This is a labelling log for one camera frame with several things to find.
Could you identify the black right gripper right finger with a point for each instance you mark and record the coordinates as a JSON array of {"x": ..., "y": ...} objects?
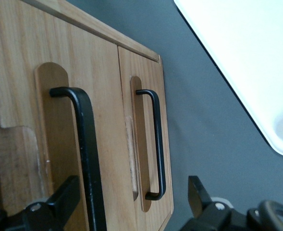
[{"x": 203, "y": 211}]

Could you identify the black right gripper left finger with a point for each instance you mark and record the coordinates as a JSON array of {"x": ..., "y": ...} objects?
[{"x": 57, "y": 204}]

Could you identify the wooden drawer with notch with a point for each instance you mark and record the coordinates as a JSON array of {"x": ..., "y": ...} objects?
[{"x": 102, "y": 96}]

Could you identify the wooden drawer without notch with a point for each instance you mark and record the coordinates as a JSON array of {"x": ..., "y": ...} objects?
[{"x": 146, "y": 67}]

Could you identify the wooden drawer cabinet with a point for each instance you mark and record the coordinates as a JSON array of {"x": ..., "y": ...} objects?
[{"x": 107, "y": 30}]

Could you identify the beige plastic tray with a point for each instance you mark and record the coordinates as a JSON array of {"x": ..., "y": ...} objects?
[{"x": 251, "y": 60}]

